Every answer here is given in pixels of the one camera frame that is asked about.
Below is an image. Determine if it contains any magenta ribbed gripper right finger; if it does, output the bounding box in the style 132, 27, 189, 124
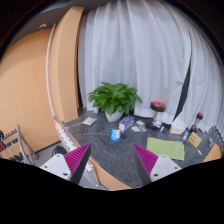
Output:
132, 144, 158, 185

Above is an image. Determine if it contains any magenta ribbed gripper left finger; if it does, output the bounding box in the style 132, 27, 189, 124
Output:
64, 144, 91, 184

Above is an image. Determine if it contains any green folded towel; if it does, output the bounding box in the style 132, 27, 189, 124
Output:
146, 137, 185, 160

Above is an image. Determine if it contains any small black round cap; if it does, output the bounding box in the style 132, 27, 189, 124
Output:
120, 134, 126, 139

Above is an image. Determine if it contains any blue white small packet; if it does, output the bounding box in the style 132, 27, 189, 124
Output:
110, 129, 120, 141

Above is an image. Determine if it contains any grey paper sheet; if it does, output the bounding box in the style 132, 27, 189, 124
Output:
83, 117, 96, 126

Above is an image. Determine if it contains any purple white cardboard box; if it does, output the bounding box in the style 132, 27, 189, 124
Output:
119, 116, 134, 133

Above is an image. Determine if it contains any white carton box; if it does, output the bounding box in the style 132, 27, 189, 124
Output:
169, 113, 186, 135

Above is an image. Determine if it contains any white plant pot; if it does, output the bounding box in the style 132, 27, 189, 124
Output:
105, 111, 122, 122

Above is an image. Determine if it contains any yellow card sign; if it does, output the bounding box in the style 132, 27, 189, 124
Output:
188, 132, 202, 148

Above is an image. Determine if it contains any red black round stool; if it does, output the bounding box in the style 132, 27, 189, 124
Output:
150, 101, 166, 120

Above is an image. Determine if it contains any green potted plant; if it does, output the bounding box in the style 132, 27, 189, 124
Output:
88, 82, 142, 115

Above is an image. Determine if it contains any white sheer curtain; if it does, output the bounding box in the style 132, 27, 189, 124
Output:
78, 0, 224, 136

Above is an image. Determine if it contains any white cable duct strip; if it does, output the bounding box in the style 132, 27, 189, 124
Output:
45, 23, 101, 188

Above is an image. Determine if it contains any metal cart frame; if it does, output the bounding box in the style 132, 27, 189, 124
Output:
0, 125, 39, 165

